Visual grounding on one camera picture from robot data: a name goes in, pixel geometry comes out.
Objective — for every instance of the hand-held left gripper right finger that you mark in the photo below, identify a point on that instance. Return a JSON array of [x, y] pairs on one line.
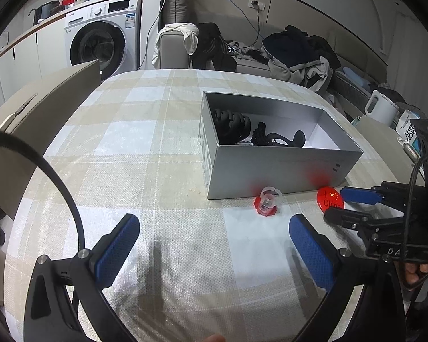
[[312, 253]]

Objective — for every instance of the white wall socket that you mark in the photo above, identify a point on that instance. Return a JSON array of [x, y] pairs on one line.
[[256, 4]]

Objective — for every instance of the pile of clothes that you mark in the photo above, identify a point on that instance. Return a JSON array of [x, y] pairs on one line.
[[296, 51]]

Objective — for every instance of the black scrunchie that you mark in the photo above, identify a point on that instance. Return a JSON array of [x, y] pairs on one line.
[[260, 133]]

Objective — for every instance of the person's right hand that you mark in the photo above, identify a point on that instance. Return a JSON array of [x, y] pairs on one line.
[[413, 275]]

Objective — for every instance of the large black hair clip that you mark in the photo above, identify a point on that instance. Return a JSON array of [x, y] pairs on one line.
[[232, 123]]

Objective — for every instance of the black garment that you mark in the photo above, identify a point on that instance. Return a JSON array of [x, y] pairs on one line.
[[214, 46]]

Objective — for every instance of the white garment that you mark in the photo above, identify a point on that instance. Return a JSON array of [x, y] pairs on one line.
[[189, 37]]

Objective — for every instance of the red basket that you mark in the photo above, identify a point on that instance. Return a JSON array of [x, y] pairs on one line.
[[75, 0]]

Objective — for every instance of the red round badge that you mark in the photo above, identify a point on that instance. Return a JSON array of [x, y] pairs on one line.
[[330, 199]]

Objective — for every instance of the grey sofa cushion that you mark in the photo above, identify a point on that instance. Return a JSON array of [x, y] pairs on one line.
[[178, 3]]

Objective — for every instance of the person's left hand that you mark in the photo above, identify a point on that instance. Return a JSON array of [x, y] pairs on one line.
[[212, 338]]

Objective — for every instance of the beige checkered tablecloth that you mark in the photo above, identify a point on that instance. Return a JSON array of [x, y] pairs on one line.
[[146, 167]]

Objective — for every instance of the white washing machine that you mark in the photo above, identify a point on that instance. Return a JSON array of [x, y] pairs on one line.
[[100, 39]]

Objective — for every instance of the grey cardboard box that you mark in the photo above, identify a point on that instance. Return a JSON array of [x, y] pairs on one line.
[[271, 167]]

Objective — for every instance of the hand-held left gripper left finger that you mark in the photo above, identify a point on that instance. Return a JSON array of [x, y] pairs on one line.
[[117, 249]]

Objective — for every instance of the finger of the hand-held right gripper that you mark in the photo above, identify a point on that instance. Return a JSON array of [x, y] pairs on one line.
[[356, 194], [346, 217]]

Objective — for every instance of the white kettle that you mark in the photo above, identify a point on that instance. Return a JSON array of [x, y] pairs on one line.
[[380, 107]]

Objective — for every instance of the grey sofa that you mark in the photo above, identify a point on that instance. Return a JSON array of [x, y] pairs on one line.
[[249, 66]]

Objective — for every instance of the white printed box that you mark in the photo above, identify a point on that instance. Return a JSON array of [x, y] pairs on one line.
[[408, 128]]

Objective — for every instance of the white kitchen counter cabinet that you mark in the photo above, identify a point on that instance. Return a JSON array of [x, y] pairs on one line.
[[25, 57]]

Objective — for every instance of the large brown cardboard box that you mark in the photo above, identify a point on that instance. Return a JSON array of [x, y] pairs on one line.
[[28, 114]]

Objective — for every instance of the black and white cloth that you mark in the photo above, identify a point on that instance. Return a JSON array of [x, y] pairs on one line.
[[246, 51]]

